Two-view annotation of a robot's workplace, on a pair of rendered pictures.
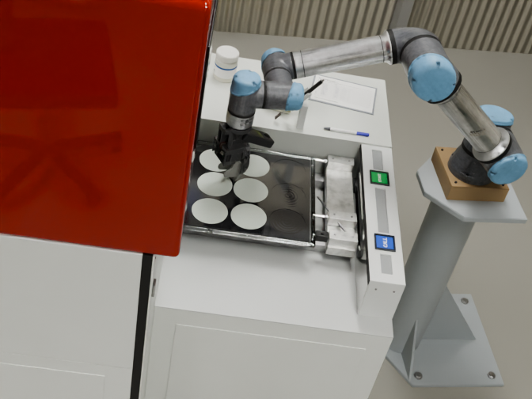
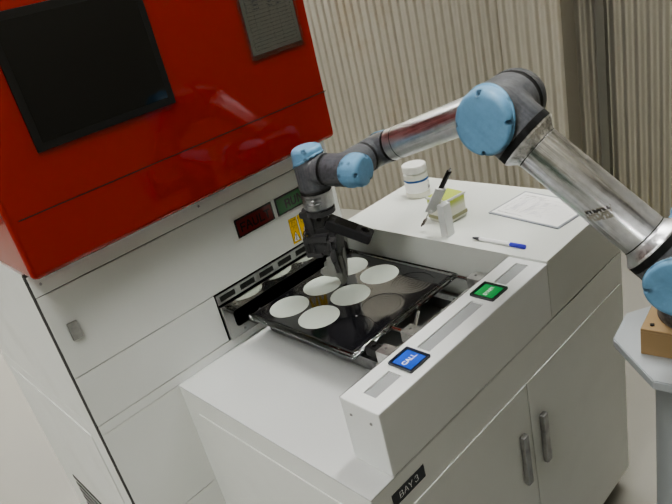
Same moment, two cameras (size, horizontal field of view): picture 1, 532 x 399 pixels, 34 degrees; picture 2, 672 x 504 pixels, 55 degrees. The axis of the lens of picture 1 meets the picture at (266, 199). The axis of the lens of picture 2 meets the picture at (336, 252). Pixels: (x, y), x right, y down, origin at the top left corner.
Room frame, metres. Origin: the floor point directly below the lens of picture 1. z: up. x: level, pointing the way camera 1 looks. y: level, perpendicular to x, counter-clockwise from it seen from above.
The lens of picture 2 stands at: (1.06, -1.10, 1.65)
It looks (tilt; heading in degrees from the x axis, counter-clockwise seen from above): 25 degrees down; 57
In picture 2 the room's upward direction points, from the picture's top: 14 degrees counter-clockwise
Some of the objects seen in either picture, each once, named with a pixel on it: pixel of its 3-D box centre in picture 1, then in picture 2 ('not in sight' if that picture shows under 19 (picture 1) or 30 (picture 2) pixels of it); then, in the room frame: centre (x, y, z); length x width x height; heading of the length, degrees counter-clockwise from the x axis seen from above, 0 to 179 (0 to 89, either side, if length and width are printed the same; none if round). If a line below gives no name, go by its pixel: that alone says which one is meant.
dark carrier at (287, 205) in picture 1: (250, 190); (350, 295); (1.81, 0.05, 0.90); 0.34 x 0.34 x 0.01; 6
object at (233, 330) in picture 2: not in sight; (290, 282); (1.78, 0.26, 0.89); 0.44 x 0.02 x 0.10; 6
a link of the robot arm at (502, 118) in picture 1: (489, 129); not in sight; (2.15, -0.62, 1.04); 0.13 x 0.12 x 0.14; 15
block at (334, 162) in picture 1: (340, 163); (485, 282); (2.02, -0.20, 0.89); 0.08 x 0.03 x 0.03; 96
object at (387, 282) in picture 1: (375, 226); (457, 353); (1.79, -0.32, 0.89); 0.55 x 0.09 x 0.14; 6
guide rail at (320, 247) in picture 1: (266, 238); (339, 348); (1.70, -0.02, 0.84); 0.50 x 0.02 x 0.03; 96
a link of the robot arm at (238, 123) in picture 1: (240, 117); (317, 200); (1.83, 0.11, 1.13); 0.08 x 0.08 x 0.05
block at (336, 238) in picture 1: (343, 238); (396, 357); (1.70, -0.23, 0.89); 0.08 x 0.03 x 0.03; 96
